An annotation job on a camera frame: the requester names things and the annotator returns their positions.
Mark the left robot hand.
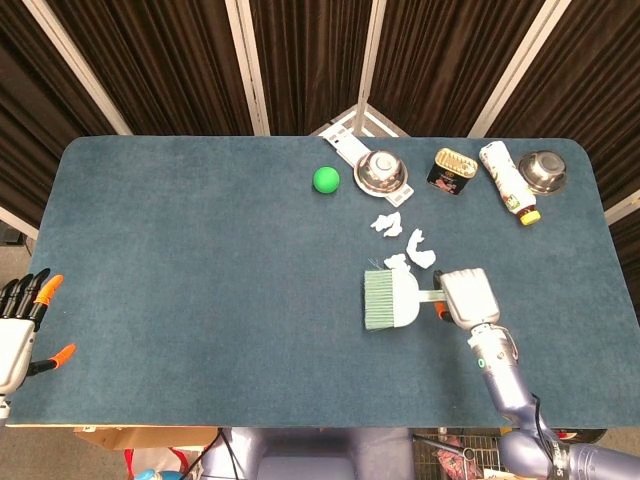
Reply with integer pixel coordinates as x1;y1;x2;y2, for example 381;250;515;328
0;268;77;396

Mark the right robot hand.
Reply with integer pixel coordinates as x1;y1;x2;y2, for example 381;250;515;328
432;268;502;329

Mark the green bristle hand brush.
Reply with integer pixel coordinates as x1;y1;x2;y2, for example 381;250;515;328
362;268;446;331

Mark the black luncheon meat tin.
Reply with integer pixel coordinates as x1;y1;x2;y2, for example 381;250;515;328
425;147;480;195

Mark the white bottle yellow cap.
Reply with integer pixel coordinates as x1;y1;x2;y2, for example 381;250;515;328
478;141;542;227

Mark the steel bowl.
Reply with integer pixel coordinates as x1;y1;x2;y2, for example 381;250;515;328
517;149;569;197
353;149;410;194

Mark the brown cardboard box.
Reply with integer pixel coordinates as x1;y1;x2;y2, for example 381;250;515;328
73;425;221;451

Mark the red snack packet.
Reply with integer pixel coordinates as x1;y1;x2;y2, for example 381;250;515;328
432;434;484;480

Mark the red and white bag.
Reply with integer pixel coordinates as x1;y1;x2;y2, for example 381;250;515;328
123;446;204;480

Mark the green ball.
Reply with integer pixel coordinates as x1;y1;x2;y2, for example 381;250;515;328
312;165;342;195

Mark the white metal screen base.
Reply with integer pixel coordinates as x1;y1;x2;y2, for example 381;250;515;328
308;103;412;139

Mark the blue felt table mat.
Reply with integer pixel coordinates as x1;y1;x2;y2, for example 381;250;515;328
7;135;632;430

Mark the brown pleated screen panel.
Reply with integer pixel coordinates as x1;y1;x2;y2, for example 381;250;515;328
0;0;132;241
469;0;640;281
357;0;559;139
22;0;271;137
224;0;389;137

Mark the grey blue robot torso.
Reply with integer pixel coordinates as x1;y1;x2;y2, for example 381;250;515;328
202;427;416;480

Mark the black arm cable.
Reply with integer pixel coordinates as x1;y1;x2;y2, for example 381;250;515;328
528;393;557;454

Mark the metal wire basket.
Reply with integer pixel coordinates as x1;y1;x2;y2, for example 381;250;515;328
413;428;509;480

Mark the black torso cable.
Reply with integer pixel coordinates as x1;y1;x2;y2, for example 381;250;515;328
212;427;236;480

